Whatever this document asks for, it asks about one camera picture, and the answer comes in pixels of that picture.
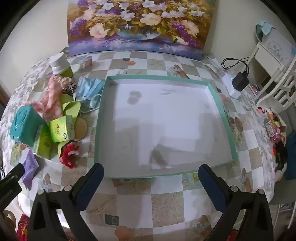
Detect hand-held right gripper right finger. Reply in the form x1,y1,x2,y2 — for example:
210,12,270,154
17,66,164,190
198,164,278,241

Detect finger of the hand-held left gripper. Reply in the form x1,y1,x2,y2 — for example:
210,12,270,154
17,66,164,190
0,163,25,186

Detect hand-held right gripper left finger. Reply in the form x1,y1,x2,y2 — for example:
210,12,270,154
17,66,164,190
27,163,104,241

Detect teal-rimmed white box tray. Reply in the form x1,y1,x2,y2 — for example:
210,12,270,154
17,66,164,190
94,75,238,179

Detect pink white checked towel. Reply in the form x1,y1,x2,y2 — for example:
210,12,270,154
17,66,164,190
25,75,70,122

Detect blue face mask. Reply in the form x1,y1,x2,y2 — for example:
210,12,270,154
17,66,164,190
73,93,102,114
77,76,106,99

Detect leopard print scrunchie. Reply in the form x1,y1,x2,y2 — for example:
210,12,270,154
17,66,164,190
63,81,78,95

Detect pink floral scrunchie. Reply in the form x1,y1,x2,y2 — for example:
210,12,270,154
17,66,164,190
57,76,75,90

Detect purple packet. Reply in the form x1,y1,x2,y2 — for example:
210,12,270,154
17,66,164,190
20,148,40,189

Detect red patterned cloth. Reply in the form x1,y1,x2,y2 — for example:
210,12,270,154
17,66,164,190
17,214,31,241

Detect red fluffy scrunchie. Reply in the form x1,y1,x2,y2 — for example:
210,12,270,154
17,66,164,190
60,143,80,168

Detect green tea boxes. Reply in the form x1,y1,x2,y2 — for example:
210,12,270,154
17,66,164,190
32,125,58,160

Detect teal wet wipes pack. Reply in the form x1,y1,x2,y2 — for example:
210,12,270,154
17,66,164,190
9,104,48,147

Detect patterned checked tablecloth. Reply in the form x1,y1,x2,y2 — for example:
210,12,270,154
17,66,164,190
0,46,292,241

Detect brown round sponge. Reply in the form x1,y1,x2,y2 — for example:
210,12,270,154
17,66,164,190
74,118,88,141

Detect light green foam piece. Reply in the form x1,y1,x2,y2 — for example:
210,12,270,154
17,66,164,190
60,100,82,117

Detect pile of colourful toys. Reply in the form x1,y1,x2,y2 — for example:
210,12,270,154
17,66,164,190
257,107,288,172

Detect white power strip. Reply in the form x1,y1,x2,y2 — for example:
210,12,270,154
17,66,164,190
222,74,242,99

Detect white chair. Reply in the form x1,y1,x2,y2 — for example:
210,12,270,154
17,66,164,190
255,42,296,112

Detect white bottle green label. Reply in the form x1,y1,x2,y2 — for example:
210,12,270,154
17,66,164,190
48,52,74,78

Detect teal cloth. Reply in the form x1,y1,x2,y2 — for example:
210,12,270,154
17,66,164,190
255,21,275,37

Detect flower painting canvas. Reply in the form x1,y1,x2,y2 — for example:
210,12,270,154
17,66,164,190
67,0,219,57

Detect brown wooden door frame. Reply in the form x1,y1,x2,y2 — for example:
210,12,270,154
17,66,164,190
0,86,10,112

